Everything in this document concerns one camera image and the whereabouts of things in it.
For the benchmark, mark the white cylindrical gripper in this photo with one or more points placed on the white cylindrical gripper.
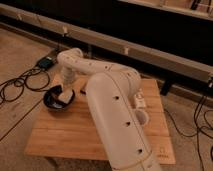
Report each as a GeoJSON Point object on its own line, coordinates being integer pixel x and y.
{"type": "Point", "coordinates": [68, 76]}

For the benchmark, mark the white sponge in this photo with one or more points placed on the white sponge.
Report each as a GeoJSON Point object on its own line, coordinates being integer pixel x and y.
{"type": "Point", "coordinates": [66, 100]}

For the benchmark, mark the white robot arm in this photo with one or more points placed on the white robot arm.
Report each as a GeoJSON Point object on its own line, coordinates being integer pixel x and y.
{"type": "Point", "coordinates": [108, 91]}

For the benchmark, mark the dark ceramic bowl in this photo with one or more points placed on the dark ceramic bowl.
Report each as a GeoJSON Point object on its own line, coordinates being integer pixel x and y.
{"type": "Point", "coordinates": [51, 100]}

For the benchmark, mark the black power adapter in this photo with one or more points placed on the black power adapter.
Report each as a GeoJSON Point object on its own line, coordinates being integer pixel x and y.
{"type": "Point", "coordinates": [45, 63]}

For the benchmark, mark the wooden table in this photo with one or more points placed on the wooden table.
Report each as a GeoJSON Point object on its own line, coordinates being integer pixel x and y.
{"type": "Point", "coordinates": [71, 133]}

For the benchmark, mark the white bottle lying down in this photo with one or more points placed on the white bottle lying down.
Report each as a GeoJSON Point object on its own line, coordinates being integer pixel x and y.
{"type": "Point", "coordinates": [139, 100]}

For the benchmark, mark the white mug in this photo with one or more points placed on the white mug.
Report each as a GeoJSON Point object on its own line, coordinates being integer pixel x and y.
{"type": "Point", "coordinates": [142, 116]}

